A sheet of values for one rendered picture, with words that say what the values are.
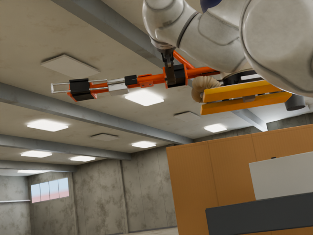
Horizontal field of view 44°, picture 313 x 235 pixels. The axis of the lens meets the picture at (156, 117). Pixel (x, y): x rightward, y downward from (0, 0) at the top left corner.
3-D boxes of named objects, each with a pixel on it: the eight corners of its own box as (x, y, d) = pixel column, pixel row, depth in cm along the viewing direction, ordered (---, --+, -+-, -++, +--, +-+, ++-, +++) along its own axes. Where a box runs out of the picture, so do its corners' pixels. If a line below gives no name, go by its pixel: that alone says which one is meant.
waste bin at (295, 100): (282, 108, 861) (275, 80, 877) (286, 113, 909) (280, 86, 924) (306, 103, 840) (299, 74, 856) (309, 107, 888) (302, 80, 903)
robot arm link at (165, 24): (137, 33, 105) (178, 57, 102) (129, 3, 90) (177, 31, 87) (159, 2, 106) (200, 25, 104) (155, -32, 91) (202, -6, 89)
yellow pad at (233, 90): (299, 87, 135) (296, 74, 136) (309, 78, 126) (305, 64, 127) (203, 103, 136) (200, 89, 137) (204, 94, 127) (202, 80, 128)
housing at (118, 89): (129, 93, 147) (128, 82, 148) (127, 88, 141) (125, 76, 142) (111, 96, 147) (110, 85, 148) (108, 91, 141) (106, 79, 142)
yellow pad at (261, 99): (285, 102, 154) (282, 90, 155) (292, 95, 144) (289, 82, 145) (200, 115, 155) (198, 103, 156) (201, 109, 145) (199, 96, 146)
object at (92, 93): (97, 99, 148) (95, 86, 150) (92, 93, 141) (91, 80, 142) (75, 102, 149) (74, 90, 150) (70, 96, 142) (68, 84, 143)
